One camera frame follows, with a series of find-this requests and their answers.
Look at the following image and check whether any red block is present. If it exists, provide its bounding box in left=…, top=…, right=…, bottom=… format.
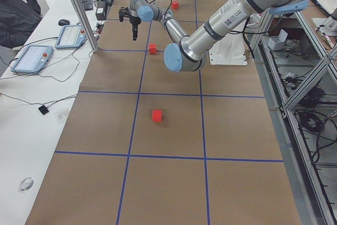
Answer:
left=171, top=1, right=180, bottom=10
left=152, top=109, right=163, bottom=123
left=148, top=43, right=157, bottom=55

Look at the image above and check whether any teach pendant tablet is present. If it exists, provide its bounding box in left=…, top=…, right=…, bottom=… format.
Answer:
left=55, top=25, right=86, bottom=50
left=11, top=45, right=54, bottom=74

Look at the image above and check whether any person in black jacket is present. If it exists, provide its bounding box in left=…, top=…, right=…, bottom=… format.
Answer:
left=1, top=0, right=42, bottom=48

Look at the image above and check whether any black power adapter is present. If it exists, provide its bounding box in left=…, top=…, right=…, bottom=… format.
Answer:
left=95, top=1, right=107, bottom=21

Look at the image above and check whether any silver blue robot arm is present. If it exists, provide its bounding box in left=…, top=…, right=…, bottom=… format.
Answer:
left=118, top=0, right=309, bottom=72

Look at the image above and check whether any small black square sensor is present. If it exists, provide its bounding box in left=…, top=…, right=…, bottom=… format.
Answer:
left=38, top=105, right=49, bottom=115

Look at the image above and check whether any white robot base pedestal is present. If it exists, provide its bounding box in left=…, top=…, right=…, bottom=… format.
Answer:
left=209, top=34, right=247, bottom=66

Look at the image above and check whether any aluminium frame post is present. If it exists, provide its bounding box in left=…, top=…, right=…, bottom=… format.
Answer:
left=71, top=0, right=98, bottom=53

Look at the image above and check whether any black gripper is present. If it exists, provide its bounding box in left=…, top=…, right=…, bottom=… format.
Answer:
left=118, top=7, right=140, bottom=41

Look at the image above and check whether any near teach pendant tablet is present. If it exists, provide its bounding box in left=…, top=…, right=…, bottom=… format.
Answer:
left=11, top=45, right=54, bottom=74

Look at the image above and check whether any far teach pendant tablet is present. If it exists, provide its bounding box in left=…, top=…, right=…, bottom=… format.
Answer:
left=55, top=25, right=86, bottom=50

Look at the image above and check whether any black computer mouse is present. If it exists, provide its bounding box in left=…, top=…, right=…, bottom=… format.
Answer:
left=58, top=19, right=70, bottom=26

